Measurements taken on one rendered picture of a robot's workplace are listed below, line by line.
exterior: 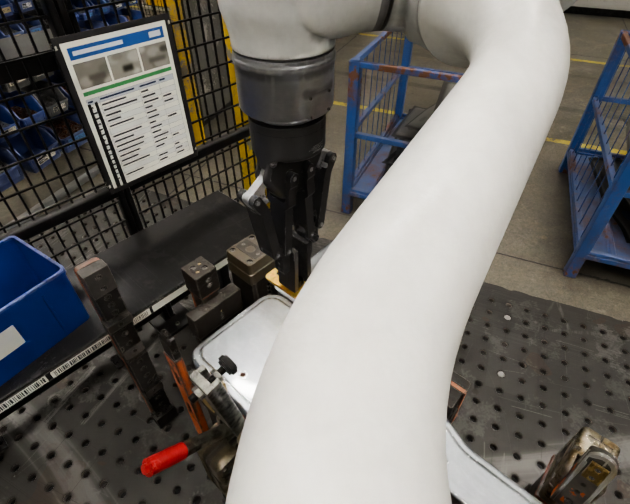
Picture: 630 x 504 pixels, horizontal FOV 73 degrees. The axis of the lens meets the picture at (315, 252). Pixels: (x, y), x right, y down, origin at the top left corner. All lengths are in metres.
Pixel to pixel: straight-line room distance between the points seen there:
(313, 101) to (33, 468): 1.01
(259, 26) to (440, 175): 0.22
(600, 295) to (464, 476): 2.04
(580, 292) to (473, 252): 2.48
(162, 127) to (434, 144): 0.86
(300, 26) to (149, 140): 0.69
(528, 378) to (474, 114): 1.08
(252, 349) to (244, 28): 0.58
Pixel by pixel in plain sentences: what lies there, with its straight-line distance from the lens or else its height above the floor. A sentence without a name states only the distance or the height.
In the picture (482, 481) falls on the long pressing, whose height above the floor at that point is 1.00.
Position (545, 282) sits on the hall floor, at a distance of 2.60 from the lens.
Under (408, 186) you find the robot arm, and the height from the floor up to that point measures 1.57.
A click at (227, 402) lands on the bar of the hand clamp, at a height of 1.17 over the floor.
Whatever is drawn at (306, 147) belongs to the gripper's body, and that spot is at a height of 1.47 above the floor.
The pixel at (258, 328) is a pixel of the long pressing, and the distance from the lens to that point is 0.84.
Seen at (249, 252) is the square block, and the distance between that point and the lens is 0.90.
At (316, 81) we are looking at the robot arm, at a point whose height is 1.53.
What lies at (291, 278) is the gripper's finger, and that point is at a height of 1.28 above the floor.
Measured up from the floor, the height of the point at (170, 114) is 1.26.
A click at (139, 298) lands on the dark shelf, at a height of 1.03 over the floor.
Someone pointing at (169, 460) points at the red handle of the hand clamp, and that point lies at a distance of 0.59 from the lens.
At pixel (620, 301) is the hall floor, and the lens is 2.71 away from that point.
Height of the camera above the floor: 1.66
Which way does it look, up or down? 43 degrees down
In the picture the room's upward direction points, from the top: straight up
